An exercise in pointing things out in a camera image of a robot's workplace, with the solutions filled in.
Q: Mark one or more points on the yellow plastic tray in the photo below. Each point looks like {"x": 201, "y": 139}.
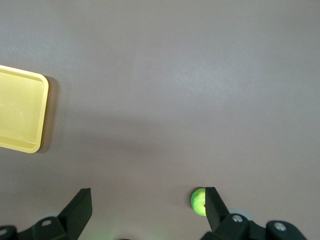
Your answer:
{"x": 20, "y": 110}

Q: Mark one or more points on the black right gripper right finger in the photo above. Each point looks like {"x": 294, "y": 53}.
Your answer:
{"x": 216, "y": 212}

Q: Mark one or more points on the green apple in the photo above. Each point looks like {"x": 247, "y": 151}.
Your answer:
{"x": 198, "y": 202}

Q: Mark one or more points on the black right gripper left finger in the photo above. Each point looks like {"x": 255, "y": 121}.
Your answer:
{"x": 75, "y": 212}

